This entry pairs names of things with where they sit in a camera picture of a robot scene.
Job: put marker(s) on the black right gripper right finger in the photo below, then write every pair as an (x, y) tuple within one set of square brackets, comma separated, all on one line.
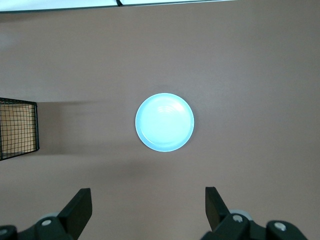
[(217, 212)]

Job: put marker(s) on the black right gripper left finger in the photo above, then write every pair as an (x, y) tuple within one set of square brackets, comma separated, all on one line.
[(75, 212)]

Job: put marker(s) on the light blue round plate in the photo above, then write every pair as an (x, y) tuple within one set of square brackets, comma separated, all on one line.
[(165, 122)]

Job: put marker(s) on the brown table cover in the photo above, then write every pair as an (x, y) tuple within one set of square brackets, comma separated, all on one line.
[(250, 75)]

